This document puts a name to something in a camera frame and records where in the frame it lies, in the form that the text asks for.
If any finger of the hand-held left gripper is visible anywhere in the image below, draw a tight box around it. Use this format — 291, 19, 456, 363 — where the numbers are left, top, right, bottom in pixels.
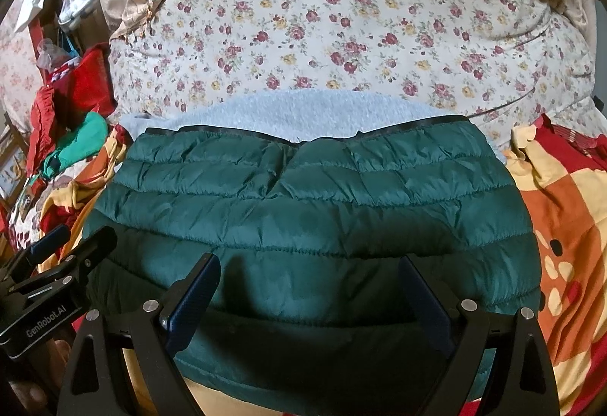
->
9, 226, 118, 304
19, 224, 73, 266

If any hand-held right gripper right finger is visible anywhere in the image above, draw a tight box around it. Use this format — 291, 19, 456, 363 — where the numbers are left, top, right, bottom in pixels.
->
399, 253, 563, 416

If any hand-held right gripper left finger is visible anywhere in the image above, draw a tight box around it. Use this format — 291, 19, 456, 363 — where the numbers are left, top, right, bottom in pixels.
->
59, 252, 222, 416

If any green puffer jacket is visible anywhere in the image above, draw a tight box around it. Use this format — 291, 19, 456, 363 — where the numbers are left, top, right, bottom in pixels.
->
80, 113, 544, 398

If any person's left hand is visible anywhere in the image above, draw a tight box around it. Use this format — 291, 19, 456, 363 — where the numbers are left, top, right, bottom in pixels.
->
0, 337, 73, 416

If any green cloth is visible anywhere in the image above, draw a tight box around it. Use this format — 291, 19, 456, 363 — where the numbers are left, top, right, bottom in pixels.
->
40, 112, 109, 180

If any red cloth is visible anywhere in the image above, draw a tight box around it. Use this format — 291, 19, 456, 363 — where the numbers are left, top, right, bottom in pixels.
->
26, 43, 117, 170

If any pink floral cloth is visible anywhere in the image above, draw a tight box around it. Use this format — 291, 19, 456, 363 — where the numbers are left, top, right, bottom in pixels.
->
0, 22, 43, 113

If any light blue fleece blanket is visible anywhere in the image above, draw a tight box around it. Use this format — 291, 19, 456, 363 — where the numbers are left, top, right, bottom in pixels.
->
118, 88, 517, 161

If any floral quilt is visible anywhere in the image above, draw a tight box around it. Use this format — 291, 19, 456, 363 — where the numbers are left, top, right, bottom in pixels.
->
109, 0, 598, 123

